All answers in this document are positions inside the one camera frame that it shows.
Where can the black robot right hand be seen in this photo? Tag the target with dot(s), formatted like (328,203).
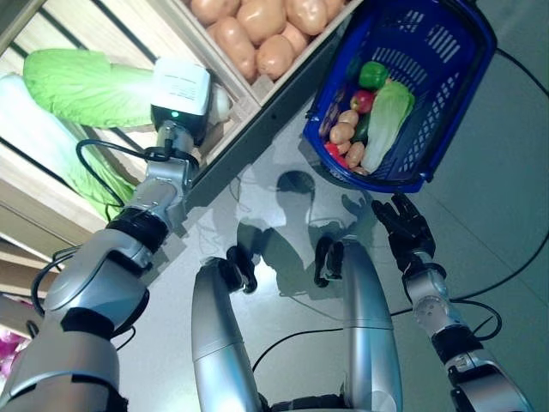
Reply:
(409,236)

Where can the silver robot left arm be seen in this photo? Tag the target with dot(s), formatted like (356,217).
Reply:
(86,279)

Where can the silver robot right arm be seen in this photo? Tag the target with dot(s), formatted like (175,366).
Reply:
(433,304)

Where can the blue plastic shopping basket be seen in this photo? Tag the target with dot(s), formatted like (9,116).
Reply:
(450,86)

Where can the silver robot right leg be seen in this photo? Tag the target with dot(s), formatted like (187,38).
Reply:
(369,300)

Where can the silver robot leg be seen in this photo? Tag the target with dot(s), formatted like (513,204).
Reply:
(214,322)
(369,300)

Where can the tan potato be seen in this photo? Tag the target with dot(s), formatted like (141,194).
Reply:
(276,56)
(347,116)
(233,45)
(214,8)
(296,38)
(355,153)
(341,133)
(261,17)
(306,15)
(336,5)

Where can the red chili pepper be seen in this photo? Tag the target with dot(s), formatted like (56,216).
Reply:
(334,151)

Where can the dark green cucumber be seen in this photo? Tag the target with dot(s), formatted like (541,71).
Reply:
(361,129)

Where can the red apple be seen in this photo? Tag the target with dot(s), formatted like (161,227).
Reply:
(361,102)

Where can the bright green bell pepper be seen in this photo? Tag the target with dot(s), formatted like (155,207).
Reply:
(373,75)

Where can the wooden display stand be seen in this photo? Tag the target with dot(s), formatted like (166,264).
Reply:
(253,141)

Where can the black robot pelvis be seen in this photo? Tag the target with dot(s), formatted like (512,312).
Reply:
(300,403)

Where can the wooden potato crate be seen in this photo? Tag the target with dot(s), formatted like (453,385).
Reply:
(311,49)

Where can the silver robot left leg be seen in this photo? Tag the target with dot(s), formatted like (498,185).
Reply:
(214,322)

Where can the purple onion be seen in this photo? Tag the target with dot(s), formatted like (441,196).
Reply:
(10,356)

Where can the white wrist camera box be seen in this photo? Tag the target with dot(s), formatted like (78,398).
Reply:
(182,86)

